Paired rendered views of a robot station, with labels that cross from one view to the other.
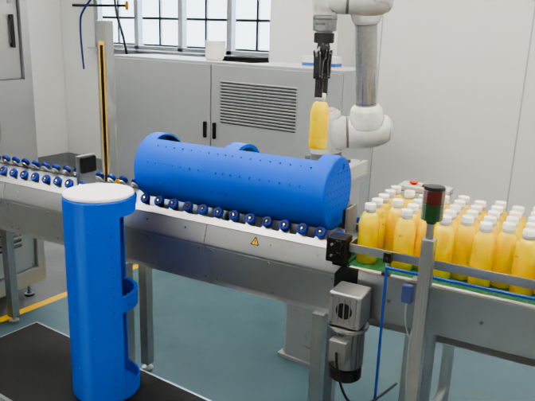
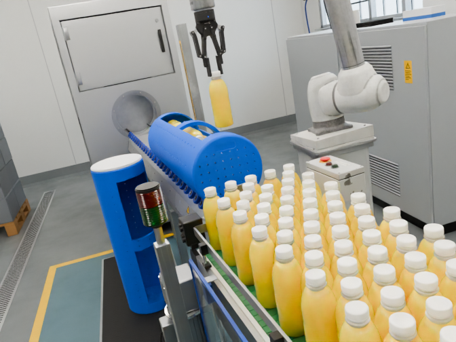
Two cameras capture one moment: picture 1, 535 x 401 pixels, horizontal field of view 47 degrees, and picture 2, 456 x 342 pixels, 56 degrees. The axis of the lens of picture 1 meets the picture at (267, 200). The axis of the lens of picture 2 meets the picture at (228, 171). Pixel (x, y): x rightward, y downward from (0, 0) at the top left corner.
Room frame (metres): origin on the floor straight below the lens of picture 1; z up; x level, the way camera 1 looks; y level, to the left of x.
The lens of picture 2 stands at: (1.12, -1.33, 1.57)
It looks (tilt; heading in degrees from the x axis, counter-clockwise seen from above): 17 degrees down; 44
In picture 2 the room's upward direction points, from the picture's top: 11 degrees counter-clockwise
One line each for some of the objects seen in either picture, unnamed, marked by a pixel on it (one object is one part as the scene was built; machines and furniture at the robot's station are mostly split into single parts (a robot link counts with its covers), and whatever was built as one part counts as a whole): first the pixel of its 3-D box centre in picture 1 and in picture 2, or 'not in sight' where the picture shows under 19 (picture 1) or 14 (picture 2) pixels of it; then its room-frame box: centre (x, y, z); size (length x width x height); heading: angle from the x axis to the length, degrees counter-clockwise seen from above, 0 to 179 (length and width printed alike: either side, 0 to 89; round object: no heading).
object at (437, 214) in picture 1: (432, 211); (153, 212); (1.71, -0.48, 1.18); 0.06 x 0.06 x 0.05
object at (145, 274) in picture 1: (146, 312); not in sight; (2.76, 0.58, 0.31); 0.06 x 0.06 x 0.63; 62
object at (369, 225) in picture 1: (368, 235); (216, 220); (2.03, -0.36, 1.00); 0.07 x 0.07 x 0.20
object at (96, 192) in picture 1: (99, 192); (116, 162); (2.36, 0.67, 1.03); 0.28 x 0.28 x 0.01
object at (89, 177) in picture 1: (87, 170); not in sight; (2.84, 0.86, 1.00); 0.10 x 0.04 x 0.15; 152
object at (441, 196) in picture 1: (434, 196); (149, 196); (1.71, -0.48, 1.23); 0.06 x 0.06 x 0.04
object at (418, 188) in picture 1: (424, 197); (334, 177); (2.37, -0.63, 1.05); 0.20 x 0.10 x 0.10; 62
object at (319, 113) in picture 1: (318, 122); (220, 101); (2.34, -0.19, 1.34); 0.07 x 0.07 x 0.20
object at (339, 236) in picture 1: (339, 248); (193, 230); (2.01, -0.26, 0.95); 0.10 x 0.07 x 0.10; 152
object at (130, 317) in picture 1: (126, 323); (184, 254); (2.64, 0.65, 0.31); 0.06 x 0.06 x 0.63; 62
